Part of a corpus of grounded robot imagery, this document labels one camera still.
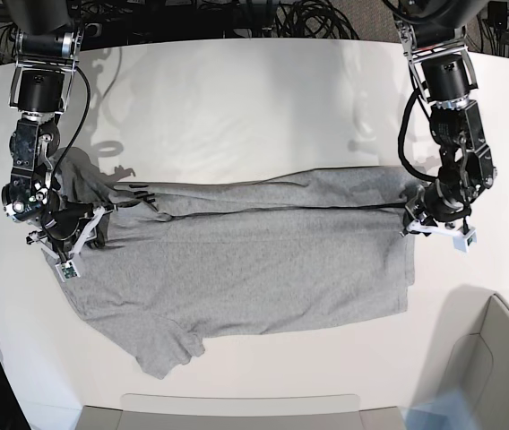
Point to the grey box at right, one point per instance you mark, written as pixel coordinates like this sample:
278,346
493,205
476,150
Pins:
478,373

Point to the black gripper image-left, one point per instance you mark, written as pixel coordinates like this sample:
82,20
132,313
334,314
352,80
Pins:
60,229

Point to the blue translucent object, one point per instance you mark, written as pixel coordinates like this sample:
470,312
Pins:
447,411

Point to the grey T-shirt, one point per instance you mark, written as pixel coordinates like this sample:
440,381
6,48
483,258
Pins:
182,263

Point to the grey box at bottom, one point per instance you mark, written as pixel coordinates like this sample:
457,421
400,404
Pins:
138,411

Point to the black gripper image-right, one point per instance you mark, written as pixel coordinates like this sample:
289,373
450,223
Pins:
433,208

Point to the black robot arm image-left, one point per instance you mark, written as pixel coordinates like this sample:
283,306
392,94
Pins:
47,45

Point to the grey box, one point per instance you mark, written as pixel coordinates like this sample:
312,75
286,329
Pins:
138,411
478,373

